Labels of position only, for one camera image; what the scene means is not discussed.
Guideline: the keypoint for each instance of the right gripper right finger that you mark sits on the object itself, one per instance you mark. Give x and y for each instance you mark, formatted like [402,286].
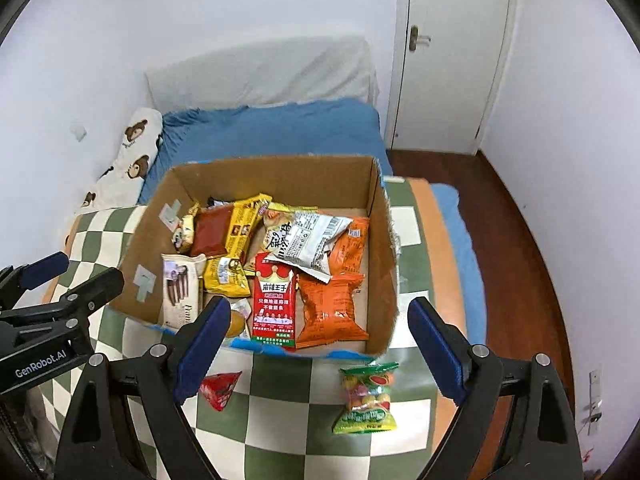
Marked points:
[470,376]

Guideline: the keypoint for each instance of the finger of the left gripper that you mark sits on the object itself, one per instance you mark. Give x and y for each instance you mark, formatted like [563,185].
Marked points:
[16,280]
[71,311]

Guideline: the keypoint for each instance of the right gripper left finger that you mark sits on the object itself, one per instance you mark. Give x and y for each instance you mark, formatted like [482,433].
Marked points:
[167,377]

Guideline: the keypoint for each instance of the small red triangular packet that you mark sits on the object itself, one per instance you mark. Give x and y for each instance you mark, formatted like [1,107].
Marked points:
[217,389]

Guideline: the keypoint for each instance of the green yellow candy bag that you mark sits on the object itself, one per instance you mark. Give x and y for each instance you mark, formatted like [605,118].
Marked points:
[367,407]

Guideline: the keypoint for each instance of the orange snack packet QR code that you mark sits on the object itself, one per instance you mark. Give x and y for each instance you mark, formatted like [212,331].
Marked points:
[329,311]

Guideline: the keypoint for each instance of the gold panda candy packet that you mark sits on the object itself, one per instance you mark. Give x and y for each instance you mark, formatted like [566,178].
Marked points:
[183,237]

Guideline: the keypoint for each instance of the white chocolate stick packet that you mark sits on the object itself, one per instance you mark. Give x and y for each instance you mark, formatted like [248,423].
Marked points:
[182,296]

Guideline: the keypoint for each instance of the small yellow snack packet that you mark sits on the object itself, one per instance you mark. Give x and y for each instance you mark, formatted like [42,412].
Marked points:
[225,276]

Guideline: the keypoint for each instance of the red crown spicy snack packet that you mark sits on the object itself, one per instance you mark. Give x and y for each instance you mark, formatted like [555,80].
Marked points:
[274,302]

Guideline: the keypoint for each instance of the bear print pillow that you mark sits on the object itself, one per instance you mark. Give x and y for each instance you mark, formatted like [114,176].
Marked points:
[122,182]

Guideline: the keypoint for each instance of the dark red snack packet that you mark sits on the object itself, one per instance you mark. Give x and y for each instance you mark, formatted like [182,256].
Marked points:
[211,231]

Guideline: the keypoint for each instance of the crumpled orange snack packet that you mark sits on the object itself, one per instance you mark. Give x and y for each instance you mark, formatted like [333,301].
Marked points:
[347,253]

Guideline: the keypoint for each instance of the white printed snack packet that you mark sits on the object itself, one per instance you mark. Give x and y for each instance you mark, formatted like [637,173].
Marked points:
[309,242]

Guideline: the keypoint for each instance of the blue bed sheet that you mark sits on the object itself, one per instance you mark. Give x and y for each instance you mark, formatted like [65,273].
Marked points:
[341,127]

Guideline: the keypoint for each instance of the white mattress headboard cover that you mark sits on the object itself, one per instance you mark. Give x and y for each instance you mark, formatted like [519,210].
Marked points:
[270,72]

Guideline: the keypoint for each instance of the white door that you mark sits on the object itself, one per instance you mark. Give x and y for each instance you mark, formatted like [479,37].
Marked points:
[441,95]

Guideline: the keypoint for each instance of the wall power socket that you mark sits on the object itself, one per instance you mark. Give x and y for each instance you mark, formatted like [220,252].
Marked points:
[595,401]

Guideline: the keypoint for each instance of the metal door handle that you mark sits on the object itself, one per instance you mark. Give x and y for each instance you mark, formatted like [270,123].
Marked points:
[416,39]

